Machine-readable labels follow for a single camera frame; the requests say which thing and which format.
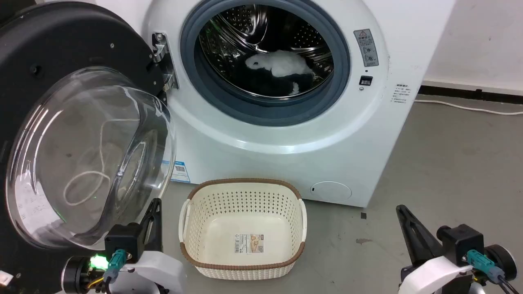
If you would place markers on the printed text side label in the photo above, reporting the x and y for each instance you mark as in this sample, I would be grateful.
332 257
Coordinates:
401 94

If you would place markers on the white front-load washing machine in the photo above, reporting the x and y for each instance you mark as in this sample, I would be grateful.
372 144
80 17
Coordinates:
261 139

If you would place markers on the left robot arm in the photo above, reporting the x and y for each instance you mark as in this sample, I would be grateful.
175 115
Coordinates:
75 275

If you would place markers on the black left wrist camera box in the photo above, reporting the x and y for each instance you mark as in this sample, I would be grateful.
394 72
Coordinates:
122 241

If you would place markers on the black baseboard strip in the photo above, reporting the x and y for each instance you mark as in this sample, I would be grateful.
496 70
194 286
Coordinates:
470 92

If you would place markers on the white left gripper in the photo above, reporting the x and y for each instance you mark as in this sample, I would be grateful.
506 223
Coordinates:
157 269

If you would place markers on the clear glass door bowl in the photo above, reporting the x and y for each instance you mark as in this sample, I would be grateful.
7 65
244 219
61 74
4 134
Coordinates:
81 163

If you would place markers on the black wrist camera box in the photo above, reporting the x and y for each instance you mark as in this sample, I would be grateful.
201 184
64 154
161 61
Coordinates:
122 241
461 243

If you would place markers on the cream plastic laundry basket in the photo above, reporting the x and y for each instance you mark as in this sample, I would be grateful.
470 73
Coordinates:
245 208

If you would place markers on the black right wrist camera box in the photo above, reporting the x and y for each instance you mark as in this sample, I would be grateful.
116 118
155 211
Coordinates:
461 243

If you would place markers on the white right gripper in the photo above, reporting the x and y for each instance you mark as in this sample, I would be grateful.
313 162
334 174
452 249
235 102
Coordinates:
433 275

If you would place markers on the round white filter cover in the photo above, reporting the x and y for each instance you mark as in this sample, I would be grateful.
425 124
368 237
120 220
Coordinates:
330 191

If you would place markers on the blue white energy label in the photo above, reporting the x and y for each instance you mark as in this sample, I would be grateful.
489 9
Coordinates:
179 171

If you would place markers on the black door latch slot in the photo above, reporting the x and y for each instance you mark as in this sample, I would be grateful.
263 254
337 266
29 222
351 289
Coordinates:
365 80

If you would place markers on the black round washer door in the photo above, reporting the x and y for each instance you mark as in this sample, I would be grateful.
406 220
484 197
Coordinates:
61 36

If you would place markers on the stainless steel washer drum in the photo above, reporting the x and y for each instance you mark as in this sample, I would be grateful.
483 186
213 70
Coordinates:
245 32

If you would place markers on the grey warning sticker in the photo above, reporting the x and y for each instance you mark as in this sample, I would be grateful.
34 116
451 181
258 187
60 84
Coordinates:
367 47

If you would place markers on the chrome door hinge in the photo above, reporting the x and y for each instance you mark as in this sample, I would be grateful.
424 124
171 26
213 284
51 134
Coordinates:
162 61

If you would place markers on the paper product label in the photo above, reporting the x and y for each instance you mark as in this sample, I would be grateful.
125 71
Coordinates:
249 243

